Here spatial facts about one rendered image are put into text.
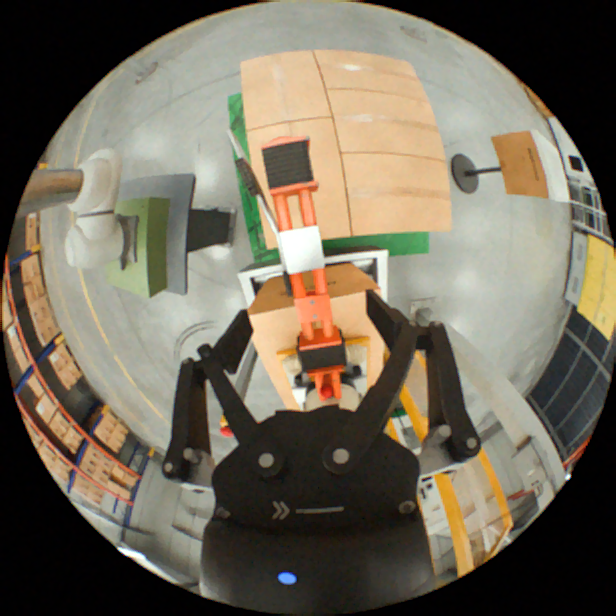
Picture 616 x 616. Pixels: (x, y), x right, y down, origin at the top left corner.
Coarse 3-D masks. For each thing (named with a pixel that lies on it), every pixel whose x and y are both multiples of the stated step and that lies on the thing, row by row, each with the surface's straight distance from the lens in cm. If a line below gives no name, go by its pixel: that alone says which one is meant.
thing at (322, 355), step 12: (300, 336) 37; (324, 336) 36; (336, 336) 35; (300, 348) 35; (312, 348) 36; (324, 348) 36; (336, 348) 37; (300, 360) 37; (312, 360) 38; (324, 360) 38; (336, 360) 39; (312, 372) 40; (324, 372) 39
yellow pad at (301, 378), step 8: (280, 352) 55; (288, 352) 54; (296, 352) 54; (280, 360) 56; (288, 376) 60; (296, 376) 58; (304, 376) 60; (312, 376) 60; (288, 384) 64; (296, 384) 59; (304, 384) 63
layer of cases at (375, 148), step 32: (256, 64) 134; (288, 64) 129; (320, 64) 129; (352, 64) 134; (384, 64) 145; (256, 96) 113; (288, 96) 109; (320, 96) 109; (352, 96) 112; (384, 96) 120; (416, 96) 134; (256, 128) 101; (288, 128) 97; (320, 128) 97; (352, 128) 100; (384, 128) 106; (416, 128) 117; (256, 160) 92; (320, 160) 90; (352, 160) 92; (384, 160) 98; (416, 160) 107; (320, 192) 86; (352, 192) 88; (384, 192) 93; (416, 192) 102; (448, 192) 116; (320, 224) 84; (352, 224) 87; (384, 224) 92; (416, 224) 101; (448, 224) 115
